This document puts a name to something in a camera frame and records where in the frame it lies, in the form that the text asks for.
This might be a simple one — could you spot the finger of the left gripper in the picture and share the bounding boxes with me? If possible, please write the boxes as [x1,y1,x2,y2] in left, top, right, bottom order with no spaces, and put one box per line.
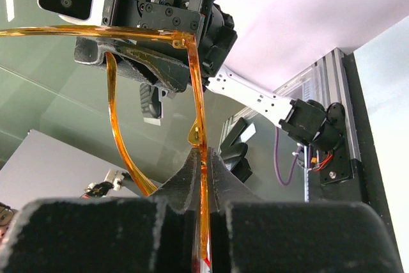
[139,83,167,119]

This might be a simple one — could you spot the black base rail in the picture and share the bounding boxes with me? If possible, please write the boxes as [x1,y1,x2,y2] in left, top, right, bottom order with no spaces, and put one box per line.
[310,48,399,253]

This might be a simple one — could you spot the black office chair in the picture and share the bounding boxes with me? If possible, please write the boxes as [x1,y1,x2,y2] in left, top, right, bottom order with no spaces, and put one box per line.
[219,117,256,183]

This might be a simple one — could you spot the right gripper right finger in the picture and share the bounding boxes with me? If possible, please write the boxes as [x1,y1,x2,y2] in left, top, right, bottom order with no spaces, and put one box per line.
[208,150,403,272]

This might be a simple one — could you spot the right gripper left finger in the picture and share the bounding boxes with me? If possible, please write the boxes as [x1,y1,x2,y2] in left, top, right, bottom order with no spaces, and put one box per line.
[1,149,200,272]

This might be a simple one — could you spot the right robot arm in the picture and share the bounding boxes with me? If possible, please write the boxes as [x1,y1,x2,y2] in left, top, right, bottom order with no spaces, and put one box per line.
[1,150,403,272]

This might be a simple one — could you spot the person with glasses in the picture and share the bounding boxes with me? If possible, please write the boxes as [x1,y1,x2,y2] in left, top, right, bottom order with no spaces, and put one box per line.
[0,203,19,242]

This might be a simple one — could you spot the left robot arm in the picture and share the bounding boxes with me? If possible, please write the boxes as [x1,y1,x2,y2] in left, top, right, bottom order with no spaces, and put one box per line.
[75,0,344,152]

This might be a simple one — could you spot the grey slotted cable duct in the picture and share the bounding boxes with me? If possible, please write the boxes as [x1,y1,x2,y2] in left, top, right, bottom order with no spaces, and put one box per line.
[304,152,314,203]

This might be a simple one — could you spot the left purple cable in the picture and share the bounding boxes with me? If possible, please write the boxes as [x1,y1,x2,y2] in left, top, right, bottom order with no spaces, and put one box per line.
[212,0,316,187]

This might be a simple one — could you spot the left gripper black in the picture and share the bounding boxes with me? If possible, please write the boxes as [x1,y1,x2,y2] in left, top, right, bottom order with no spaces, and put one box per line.
[73,0,219,93]

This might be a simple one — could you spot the orange sunglasses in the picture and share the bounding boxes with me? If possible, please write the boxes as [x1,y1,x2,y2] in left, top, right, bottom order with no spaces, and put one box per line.
[1,25,210,264]

